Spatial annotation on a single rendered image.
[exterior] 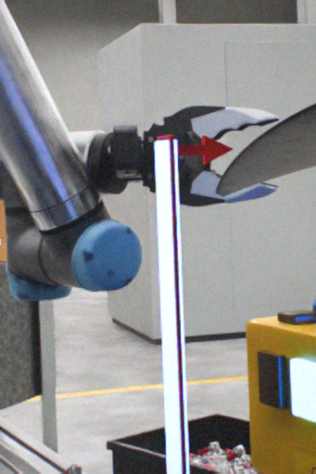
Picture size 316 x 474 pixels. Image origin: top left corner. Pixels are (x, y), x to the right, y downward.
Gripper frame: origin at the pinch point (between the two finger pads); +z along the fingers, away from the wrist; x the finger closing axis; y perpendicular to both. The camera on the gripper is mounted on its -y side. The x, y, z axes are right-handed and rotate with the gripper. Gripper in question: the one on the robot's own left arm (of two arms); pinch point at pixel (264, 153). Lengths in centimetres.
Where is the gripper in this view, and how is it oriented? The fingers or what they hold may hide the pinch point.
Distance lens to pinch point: 102.0
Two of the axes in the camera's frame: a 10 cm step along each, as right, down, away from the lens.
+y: 4.5, 0.4, 8.9
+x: -0.1, 10.0, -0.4
